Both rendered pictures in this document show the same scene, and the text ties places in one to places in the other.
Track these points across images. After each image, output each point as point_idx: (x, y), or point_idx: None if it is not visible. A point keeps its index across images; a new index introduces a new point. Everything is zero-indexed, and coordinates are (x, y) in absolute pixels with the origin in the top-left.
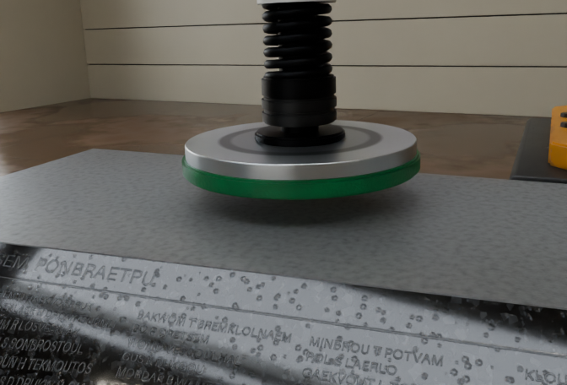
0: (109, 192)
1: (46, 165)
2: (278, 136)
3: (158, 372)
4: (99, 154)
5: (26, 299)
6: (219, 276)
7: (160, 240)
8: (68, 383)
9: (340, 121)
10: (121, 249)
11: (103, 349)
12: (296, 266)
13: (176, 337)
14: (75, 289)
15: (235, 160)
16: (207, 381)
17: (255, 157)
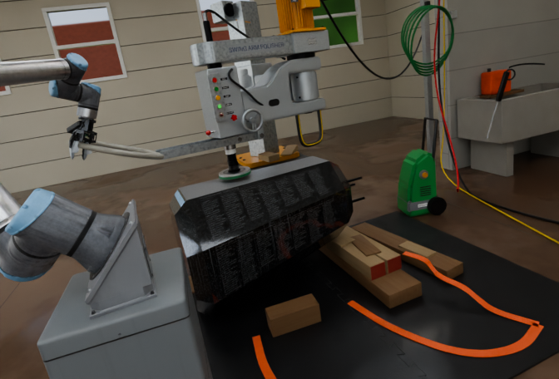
0: (209, 187)
1: (182, 190)
2: (234, 170)
3: (245, 194)
4: (185, 187)
5: (225, 195)
6: (244, 184)
7: (232, 185)
8: (237, 199)
9: None
10: (230, 187)
11: (238, 195)
12: (250, 181)
13: (244, 191)
14: (230, 192)
15: (236, 174)
16: (250, 193)
17: (237, 173)
